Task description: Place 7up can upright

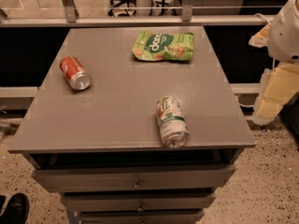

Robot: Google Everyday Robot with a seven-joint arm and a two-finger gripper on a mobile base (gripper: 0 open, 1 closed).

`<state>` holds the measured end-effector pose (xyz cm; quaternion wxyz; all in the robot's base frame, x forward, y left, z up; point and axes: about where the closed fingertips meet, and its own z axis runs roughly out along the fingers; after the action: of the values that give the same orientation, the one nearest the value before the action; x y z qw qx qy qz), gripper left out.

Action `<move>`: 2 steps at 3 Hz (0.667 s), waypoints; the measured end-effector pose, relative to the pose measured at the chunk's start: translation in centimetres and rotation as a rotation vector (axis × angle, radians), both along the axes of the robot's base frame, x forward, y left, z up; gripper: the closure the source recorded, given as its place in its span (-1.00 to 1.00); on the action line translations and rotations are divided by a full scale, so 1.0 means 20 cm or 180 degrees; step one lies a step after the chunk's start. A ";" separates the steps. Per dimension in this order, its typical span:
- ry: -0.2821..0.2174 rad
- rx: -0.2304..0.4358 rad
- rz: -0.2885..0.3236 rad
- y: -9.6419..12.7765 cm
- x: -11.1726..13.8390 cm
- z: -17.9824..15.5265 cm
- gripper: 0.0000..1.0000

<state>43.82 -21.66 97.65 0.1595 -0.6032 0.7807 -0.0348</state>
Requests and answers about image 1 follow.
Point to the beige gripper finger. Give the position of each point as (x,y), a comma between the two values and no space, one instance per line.
(277,87)
(260,39)

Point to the green white 7up can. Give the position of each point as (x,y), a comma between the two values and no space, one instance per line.
(171,122)

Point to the red soda can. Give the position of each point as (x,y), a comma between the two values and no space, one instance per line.
(75,73)

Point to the green snack bag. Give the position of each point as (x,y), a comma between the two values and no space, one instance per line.
(152,47)

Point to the black office chair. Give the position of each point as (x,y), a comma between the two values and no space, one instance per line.
(121,8)

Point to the grey drawer cabinet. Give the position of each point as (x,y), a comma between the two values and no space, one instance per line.
(101,148)

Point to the grey metal railing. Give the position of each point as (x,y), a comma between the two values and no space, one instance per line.
(93,13)

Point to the black shoe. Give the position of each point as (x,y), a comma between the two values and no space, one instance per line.
(17,210)

